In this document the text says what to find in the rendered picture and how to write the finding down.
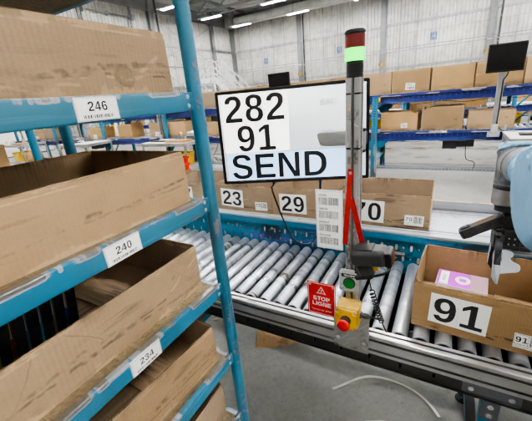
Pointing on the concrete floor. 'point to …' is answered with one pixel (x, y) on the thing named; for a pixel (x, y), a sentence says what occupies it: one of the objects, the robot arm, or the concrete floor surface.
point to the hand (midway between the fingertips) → (490, 272)
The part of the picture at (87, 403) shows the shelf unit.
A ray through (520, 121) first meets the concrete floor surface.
